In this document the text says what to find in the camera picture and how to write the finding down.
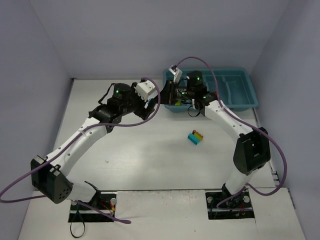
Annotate lime green sloped lego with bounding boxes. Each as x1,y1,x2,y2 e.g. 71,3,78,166
175,100,182,106

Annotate brown lego plate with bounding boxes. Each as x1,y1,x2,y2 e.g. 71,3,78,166
192,129,200,135

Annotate light blue long lego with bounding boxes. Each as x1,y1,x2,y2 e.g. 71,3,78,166
187,133,202,146

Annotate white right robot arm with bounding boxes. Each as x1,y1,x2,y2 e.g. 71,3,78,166
160,68,271,198

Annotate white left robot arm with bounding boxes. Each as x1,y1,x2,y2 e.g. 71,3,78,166
30,80,158,204

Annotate lime green curved lego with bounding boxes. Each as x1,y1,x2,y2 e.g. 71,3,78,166
193,134,203,141

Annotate teal divided plastic tray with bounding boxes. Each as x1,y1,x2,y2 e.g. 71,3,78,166
162,68,259,113

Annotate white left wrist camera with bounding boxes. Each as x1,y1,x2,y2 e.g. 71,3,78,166
135,80,156,102

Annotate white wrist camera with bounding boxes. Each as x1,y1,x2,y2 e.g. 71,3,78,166
135,80,156,102
168,65,183,84

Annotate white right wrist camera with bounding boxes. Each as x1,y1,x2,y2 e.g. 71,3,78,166
168,65,183,84

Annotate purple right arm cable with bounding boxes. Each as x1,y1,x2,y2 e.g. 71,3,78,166
174,56,287,210

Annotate black loose cable loop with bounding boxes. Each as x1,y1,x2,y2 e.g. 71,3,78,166
69,207,87,238

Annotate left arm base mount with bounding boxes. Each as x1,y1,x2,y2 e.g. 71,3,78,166
68,181,117,223

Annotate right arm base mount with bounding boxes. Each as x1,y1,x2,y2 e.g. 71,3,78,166
205,188,255,221

